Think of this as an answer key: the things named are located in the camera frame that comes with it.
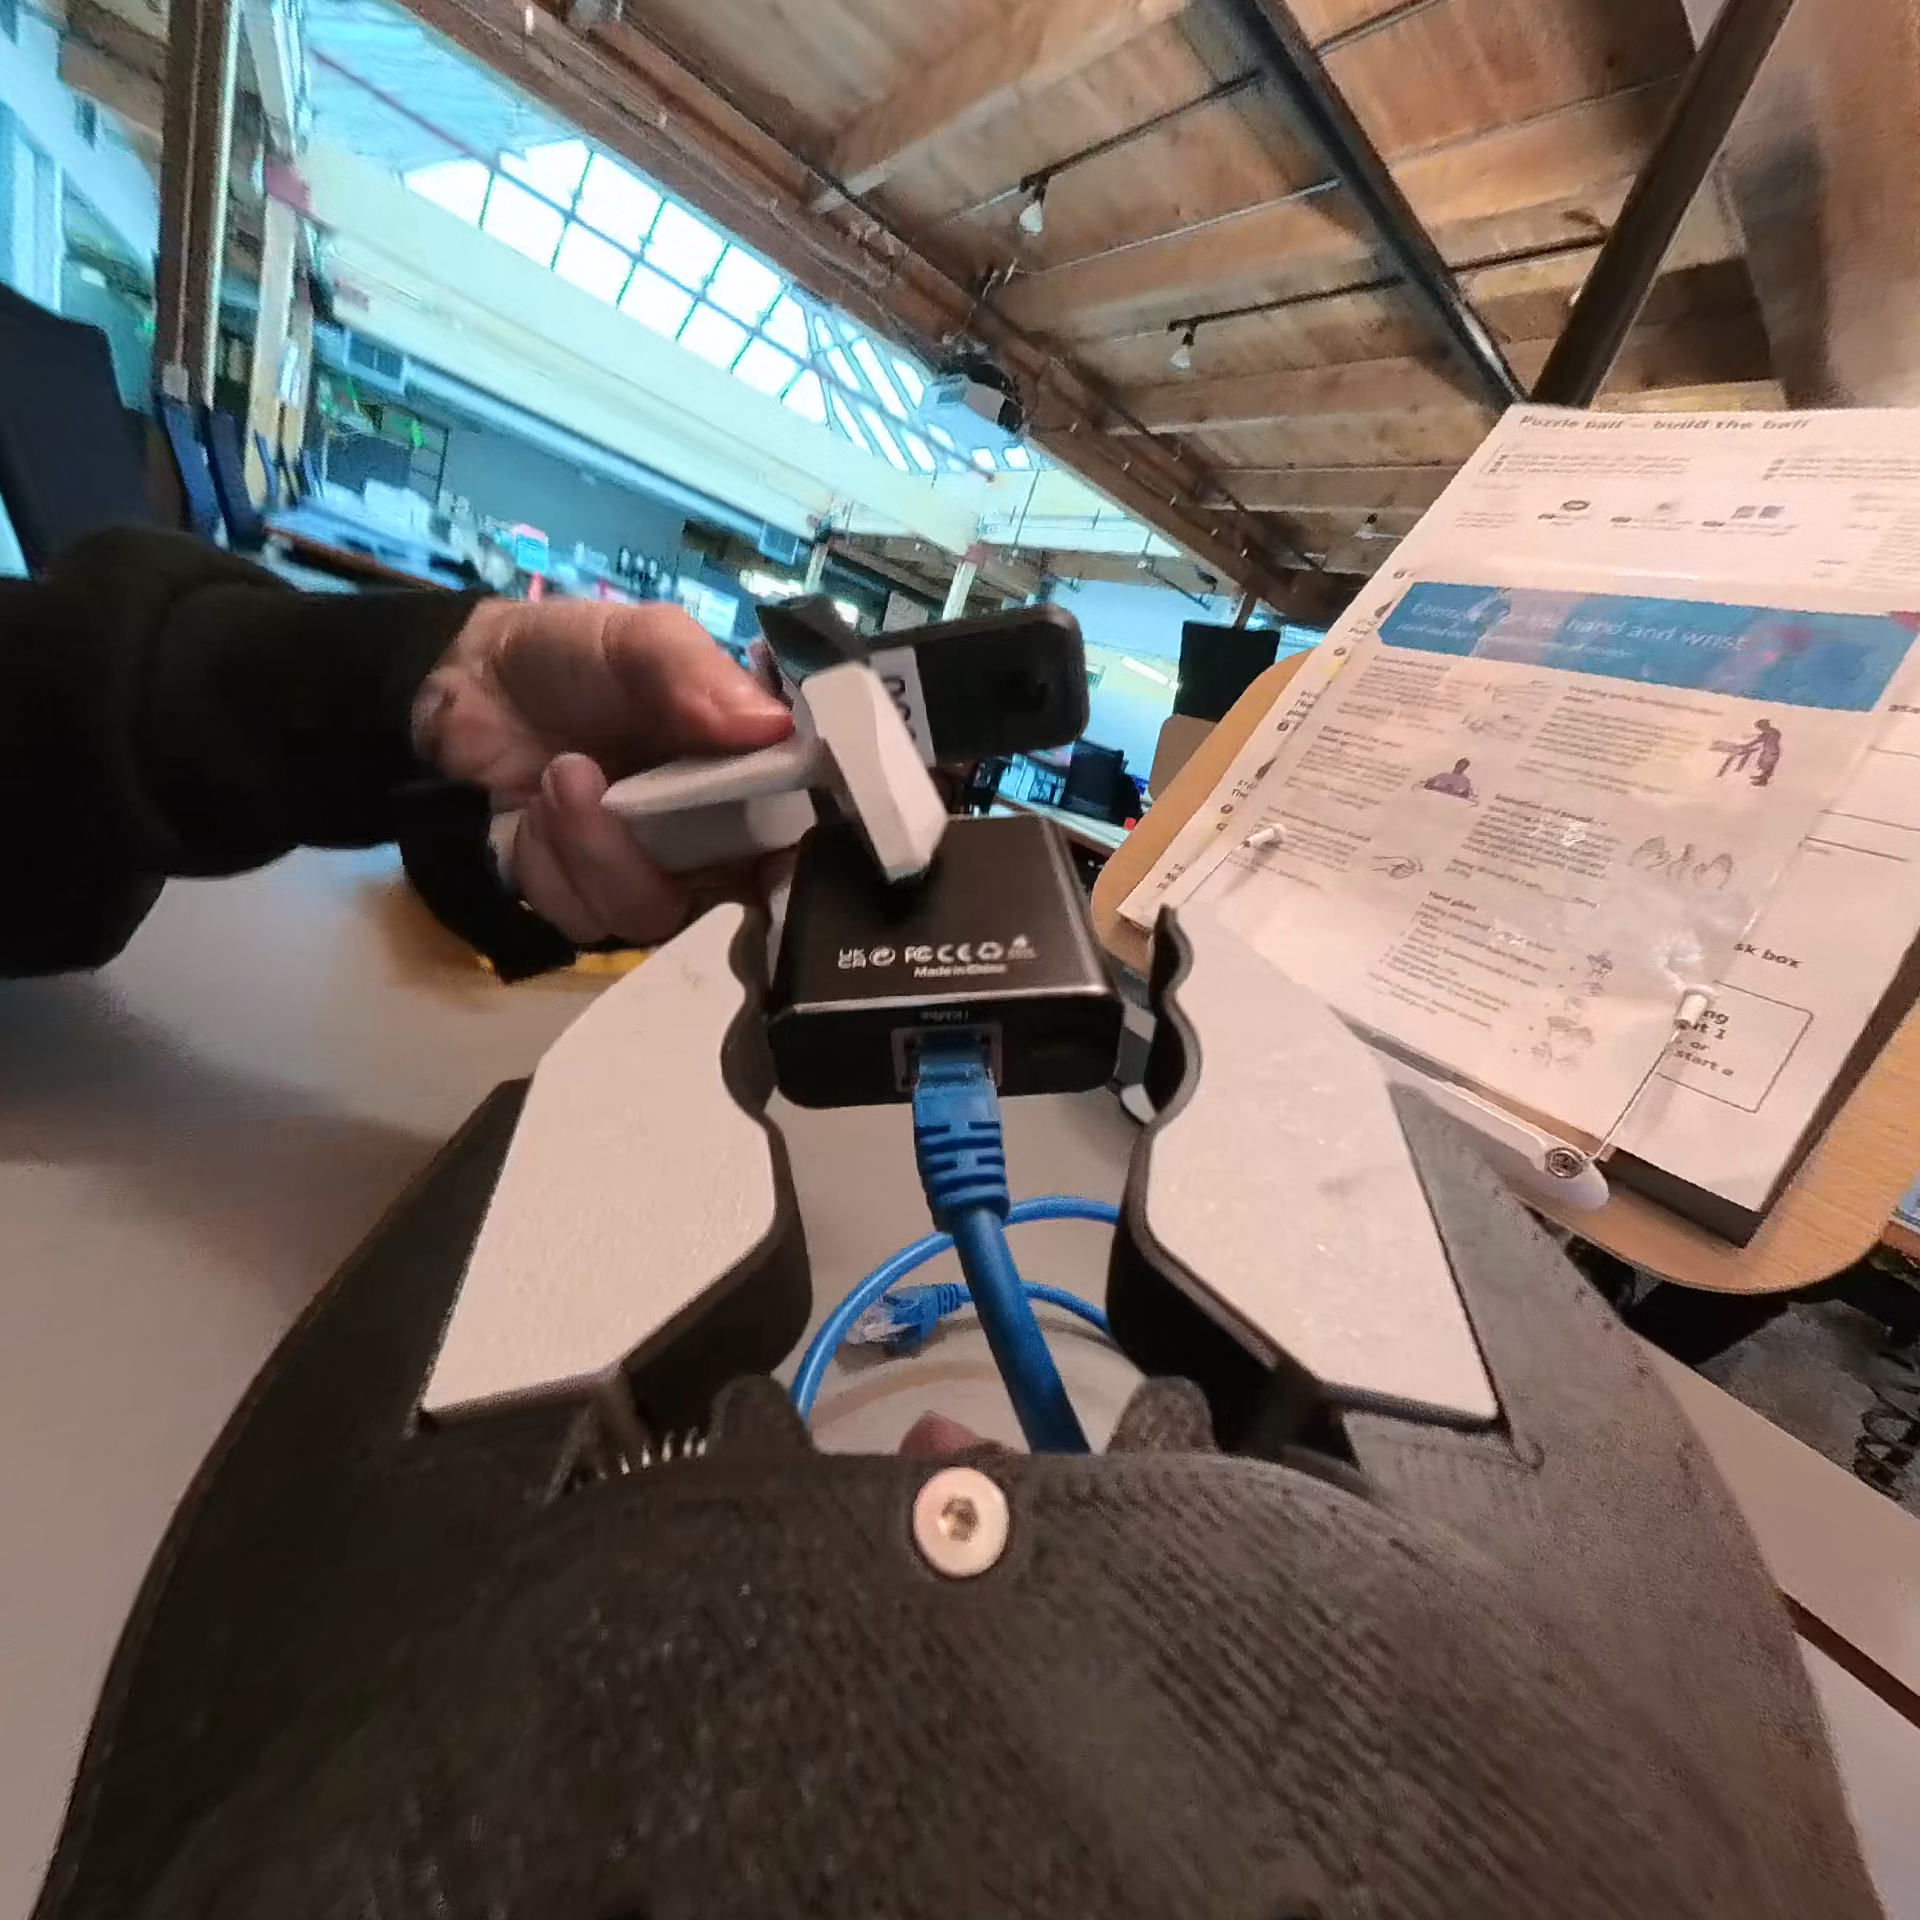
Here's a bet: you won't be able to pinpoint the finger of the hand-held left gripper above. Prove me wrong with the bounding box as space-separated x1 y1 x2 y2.
800 663 954 888

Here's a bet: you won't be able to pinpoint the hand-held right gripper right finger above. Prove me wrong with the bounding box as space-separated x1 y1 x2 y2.
1107 906 1503 1428

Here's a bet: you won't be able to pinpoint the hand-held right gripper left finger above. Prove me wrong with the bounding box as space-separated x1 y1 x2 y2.
422 904 816 1428

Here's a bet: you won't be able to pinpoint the grey ethernet splitter box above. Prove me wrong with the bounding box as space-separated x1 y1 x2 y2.
765 812 1127 1111

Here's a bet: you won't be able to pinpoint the blue ethernet cable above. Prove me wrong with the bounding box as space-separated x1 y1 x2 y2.
790 1032 1122 1457

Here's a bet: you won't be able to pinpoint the grey desk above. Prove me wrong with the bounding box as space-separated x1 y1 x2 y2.
0 840 1920 1920

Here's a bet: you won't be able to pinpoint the person's left hand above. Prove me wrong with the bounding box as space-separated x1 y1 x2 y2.
409 598 802 949

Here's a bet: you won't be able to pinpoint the white board stand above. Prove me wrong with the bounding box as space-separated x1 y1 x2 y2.
1402 1075 1613 1218

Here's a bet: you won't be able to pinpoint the black monitor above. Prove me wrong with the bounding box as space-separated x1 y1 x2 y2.
1174 622 1281 724

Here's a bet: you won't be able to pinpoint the ceiling projector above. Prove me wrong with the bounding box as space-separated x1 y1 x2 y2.
919 357 1034 441

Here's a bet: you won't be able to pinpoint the rows of office desks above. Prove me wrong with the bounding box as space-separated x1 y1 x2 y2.
263 421 1173 849

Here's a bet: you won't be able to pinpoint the cardboard-backed instruction sheet board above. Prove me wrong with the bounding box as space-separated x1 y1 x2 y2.
1090 402 1920 1299

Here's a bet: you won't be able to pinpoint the ceiling track lights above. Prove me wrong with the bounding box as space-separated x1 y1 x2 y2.
1012 173 1204 372

